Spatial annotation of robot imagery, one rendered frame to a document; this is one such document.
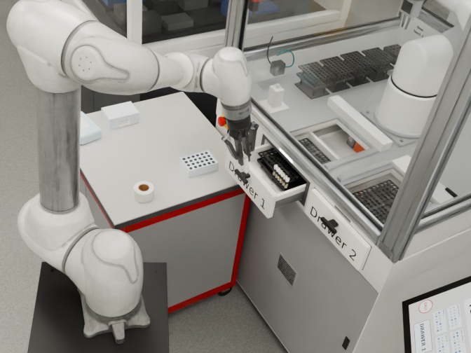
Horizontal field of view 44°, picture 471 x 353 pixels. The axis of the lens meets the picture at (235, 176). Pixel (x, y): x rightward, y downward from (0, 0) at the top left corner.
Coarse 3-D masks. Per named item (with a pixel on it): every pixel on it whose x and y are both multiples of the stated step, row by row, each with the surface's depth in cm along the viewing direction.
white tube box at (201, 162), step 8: (200, 152) 224; (208, 152) 225; (184, 160) 220; (192, 160) 220; (200, 160) 221; (208, 160) 221; (216, 160) 221; (184, 168) 218; (192, 168) 217; (200, 168) 218; (208, 168) 220; (216, 168) 222; (192, 176) 218
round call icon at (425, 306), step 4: (424, 300) 155; (428, 300) 154; (432, 300) 153; (420, 304) 155; (424, 304) 154; (428, 304) 153; (432, 304) 152; (420, 308) 154; (424, 308) 153; (428, 308) 152; (432, 308) 151; (420, 312) 153; (424, 312) 152
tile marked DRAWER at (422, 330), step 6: (414, 324) 152; (420, 324) 151; (426, 324) 149; (414, 330) 151; (420, 330) 149; (426, 330) 148; (414, 336) 149; (420, 336) 148; (426, 336) 147; (420, 342) 147; (426, 342) 145; (420, 348) 146; (426, 348) 144; (432, 348) 143
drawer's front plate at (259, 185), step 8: (232, 160) 209; (232, 168) 210; (240, 168) 205; (256, 176) 197; (240, 184) 208; (256, 184) 199; (264, 184) 195; (248, 192) 205; (256, 192) 200; (264, 192) 195; (272, 192) 192; (256, 200) 202; (264, 200) 197; (272, 200) 193; (264, 208) 198; (272, 208) 195
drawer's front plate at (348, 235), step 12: (312, 192) 195; (312, 204) 197; (324, 204) 191; (312, 216) 199; (324, 216) 193; (336, 216) 187; (324, 228) 195; (336, 228) 189; (348, 228) 184; (336, 240) 191; (348, 240) 185; (360, 240) 180; (348, 252) 187; (360, 252) 182; (360, 264) 183
